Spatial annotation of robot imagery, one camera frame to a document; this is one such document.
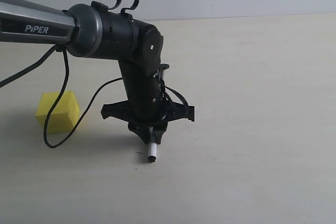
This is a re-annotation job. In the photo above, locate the black cable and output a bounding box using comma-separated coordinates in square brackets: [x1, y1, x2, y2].
[0, 0, 190, 148]

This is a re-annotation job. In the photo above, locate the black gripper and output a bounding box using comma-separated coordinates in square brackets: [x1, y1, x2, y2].
[101, 100, 195, 144]

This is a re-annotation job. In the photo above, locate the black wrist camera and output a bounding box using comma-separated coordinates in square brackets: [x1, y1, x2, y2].
[159, 63, 170, 79]

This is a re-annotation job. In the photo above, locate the black and white marker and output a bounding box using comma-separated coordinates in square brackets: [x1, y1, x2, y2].
[148, 127, 157, 163]

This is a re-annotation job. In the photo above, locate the yellow cube block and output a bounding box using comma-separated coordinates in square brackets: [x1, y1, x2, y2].
[35, 91, 80, 134]

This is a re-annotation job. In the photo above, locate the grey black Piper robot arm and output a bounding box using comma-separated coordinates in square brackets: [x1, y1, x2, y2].
[1, 0, 195, 144]

